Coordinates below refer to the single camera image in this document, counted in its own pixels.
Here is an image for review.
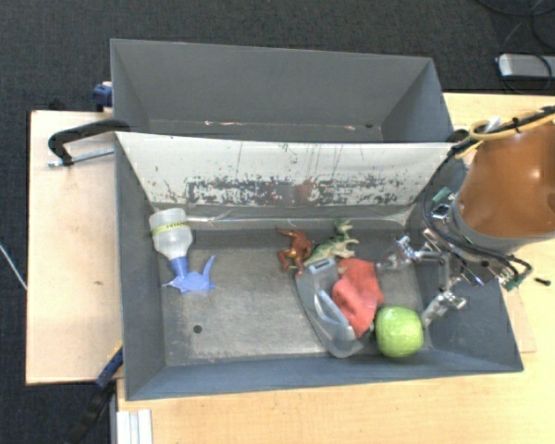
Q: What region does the green toy dinosaur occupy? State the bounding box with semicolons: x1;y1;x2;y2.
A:
303;218;360;268

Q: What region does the clear spray bottle blue head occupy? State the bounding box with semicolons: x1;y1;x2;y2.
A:
148;207;216;295

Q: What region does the red-brown toy dinosaur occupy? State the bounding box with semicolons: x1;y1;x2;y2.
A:
276;227;314;278

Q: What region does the green apple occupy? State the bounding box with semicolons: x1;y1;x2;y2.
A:
374;305;426;359

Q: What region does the red cloth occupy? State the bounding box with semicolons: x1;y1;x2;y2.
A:
330;257;386;339

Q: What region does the grey metal bin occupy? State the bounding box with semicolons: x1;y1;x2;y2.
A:
109;38;524;401

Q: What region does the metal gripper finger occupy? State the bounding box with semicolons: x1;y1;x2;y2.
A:
376;235;427;270
420;291;468;328

